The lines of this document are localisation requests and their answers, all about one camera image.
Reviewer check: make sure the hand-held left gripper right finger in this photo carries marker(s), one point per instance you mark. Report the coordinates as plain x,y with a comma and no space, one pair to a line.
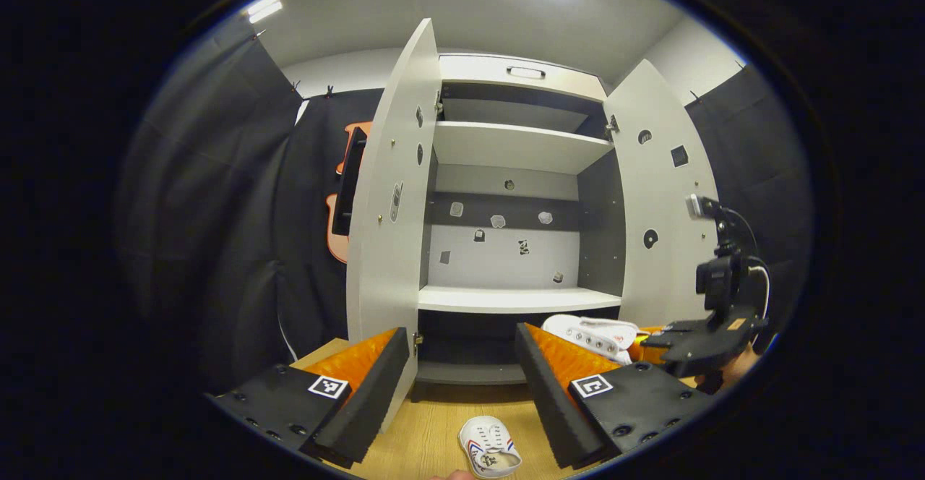
549,400

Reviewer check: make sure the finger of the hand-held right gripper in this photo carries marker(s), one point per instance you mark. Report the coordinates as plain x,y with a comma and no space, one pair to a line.
704,346

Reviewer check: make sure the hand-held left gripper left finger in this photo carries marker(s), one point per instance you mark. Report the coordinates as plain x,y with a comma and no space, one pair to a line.
376,400

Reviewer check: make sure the white canvas shoe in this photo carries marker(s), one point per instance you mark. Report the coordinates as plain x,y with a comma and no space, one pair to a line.
488,440
585,332

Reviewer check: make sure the white cabinet door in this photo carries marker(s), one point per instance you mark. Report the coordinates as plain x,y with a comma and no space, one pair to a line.
390,263
657,191

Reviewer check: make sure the white cabinet drawer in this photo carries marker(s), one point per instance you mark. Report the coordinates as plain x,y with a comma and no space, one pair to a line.
477,68

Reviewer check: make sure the black backdrop cloth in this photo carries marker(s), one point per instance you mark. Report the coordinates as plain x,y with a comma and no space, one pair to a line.
217,212

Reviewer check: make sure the small ceiling strip light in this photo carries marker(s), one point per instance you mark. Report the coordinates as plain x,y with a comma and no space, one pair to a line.
264,8

